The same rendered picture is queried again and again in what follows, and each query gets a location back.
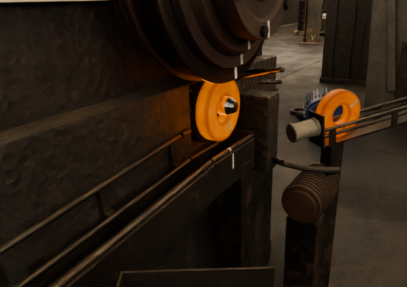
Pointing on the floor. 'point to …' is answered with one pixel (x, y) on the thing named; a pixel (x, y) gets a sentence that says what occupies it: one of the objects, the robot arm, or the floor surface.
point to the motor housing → (306, 225)
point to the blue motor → (312, 100)
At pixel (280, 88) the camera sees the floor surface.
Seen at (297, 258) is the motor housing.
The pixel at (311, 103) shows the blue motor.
